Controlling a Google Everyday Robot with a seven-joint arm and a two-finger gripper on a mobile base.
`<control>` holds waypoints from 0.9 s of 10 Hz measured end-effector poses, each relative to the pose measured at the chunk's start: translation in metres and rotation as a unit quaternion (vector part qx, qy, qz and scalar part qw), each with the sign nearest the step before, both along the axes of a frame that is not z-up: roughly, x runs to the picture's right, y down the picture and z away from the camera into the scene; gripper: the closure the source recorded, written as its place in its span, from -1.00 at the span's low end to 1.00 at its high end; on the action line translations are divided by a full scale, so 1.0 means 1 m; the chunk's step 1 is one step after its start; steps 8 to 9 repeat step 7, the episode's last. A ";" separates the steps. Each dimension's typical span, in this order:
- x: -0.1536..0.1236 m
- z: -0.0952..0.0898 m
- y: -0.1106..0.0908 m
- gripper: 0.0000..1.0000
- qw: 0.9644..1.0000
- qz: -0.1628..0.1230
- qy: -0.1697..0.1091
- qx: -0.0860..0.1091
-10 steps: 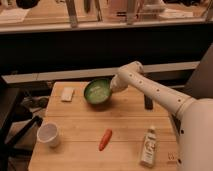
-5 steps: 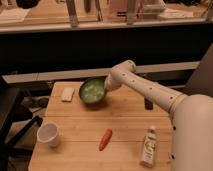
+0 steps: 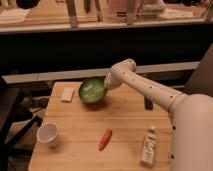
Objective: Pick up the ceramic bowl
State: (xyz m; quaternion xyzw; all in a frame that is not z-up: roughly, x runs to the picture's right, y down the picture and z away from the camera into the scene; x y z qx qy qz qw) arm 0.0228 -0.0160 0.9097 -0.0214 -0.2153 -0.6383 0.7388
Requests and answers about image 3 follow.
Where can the grey chair back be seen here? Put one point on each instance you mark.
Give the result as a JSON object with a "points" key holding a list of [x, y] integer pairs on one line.
{"points": [[201, 80]]}

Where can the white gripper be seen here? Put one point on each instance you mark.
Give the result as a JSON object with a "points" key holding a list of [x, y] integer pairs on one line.
{"points": [[109, 82]]}

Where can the black office chair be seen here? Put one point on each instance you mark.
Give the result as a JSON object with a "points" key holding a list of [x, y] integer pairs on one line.
{"points": [[12, 111]]}

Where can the white paper cup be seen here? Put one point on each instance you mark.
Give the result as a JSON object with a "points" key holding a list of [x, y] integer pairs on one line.
{"points": [[48, 134]]}

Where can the green ceramic bowl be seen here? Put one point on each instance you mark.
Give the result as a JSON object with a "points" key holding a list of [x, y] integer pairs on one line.
{"points": [[92, 90]]}

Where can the orange carrot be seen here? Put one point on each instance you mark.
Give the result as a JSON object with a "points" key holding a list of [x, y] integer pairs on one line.
{"points": [[105, 139]]}

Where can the white dressing bottle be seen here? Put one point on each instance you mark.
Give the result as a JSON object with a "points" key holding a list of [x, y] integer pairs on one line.
{"points": [[148, 150]]}

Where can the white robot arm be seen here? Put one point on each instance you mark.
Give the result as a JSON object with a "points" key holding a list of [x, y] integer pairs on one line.
{"points": [[191, 116]]}

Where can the white rectangular sponge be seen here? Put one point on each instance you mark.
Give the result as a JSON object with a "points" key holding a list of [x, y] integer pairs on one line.
{"points": [[67, 94]]}

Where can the small black object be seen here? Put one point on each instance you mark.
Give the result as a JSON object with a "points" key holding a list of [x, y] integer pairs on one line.
{"points": [[148, 104]]}

